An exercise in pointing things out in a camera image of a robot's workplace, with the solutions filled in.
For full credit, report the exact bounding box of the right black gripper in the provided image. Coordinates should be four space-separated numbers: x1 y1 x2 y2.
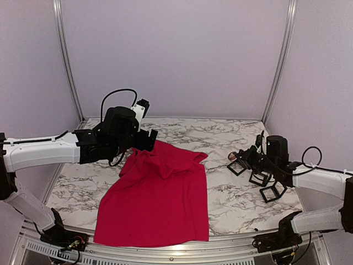
236 145 277 174

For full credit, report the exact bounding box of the brown round brooch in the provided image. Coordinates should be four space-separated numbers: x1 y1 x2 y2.
228 152 237 161

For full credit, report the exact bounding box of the red t-shirt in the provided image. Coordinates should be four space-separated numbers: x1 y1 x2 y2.
94 141 209 247

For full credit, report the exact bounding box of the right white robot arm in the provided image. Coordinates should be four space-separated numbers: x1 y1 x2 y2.
228 135 352 247

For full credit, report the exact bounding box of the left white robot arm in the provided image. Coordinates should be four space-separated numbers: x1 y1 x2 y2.
1 98 158 246

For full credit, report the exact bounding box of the black open display box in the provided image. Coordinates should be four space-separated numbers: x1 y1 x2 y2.
249 172 272 187
227 160 247 176
260 181 287 203

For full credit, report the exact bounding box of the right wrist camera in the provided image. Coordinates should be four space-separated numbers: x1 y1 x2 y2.
255 130 264 152

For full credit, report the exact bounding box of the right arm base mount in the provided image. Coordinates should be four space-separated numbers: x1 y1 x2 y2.
252 211 303 253

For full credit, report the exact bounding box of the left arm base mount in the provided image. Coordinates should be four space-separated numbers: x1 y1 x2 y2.
40 208 88 251

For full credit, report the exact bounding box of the right aluminium frame post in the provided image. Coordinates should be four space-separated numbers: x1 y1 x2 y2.
261 0 298 125

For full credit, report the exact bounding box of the aluminium frame post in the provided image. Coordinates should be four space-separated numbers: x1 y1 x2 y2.
52 0 85 123
261 0 298 125

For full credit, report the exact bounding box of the left aluminium frame post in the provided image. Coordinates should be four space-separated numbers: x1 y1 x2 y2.
52 0 85 123

